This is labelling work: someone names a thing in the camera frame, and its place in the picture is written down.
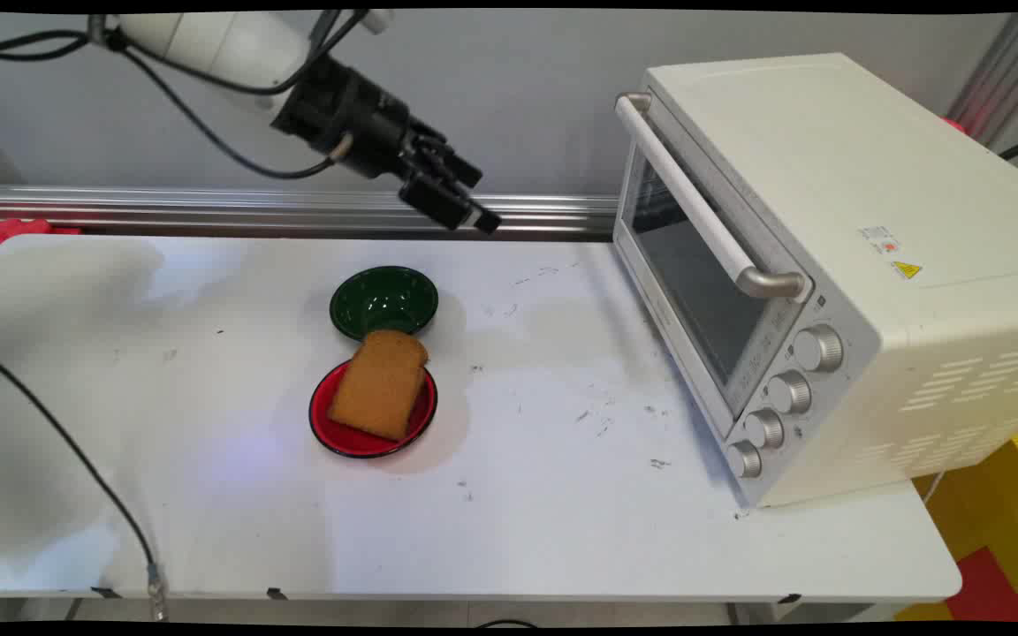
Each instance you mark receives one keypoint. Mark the red cloth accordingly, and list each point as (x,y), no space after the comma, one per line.
(5,237)

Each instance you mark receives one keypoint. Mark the green bowl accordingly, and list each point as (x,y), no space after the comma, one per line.
(381,302)

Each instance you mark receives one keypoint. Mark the cream toaster oven body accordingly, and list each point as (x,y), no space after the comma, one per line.
(898,291)

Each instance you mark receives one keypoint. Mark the brown bread slice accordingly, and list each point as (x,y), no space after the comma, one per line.
(381,384)

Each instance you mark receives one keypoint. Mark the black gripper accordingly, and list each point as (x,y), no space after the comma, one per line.
(350,110)

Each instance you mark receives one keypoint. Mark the aluminium rail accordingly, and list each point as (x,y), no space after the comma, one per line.
(208,208)

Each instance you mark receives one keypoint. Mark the white label sticker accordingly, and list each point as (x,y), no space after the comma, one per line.
(878,239)

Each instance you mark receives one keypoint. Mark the aluminium frame post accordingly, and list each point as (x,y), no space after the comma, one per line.
(1008,71)

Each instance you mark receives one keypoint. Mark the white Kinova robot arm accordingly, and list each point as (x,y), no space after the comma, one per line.
(208,40)

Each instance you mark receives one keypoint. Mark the red plate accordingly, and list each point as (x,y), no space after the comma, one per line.
(341,433)

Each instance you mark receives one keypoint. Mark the silver oven knob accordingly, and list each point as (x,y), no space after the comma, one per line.
(818,347)
(789,392)
(744,459)
(763,428)

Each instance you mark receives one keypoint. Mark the yellow warning sticker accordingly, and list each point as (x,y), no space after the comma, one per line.
(907,270)

